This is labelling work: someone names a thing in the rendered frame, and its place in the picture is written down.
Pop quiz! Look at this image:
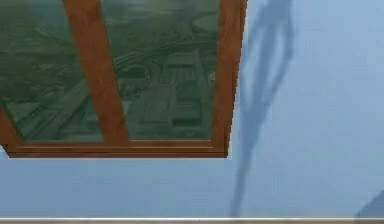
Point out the brown wooden framed window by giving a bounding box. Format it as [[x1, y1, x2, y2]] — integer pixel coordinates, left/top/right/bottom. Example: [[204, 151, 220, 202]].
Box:
[[0, 0, 248, 159]]

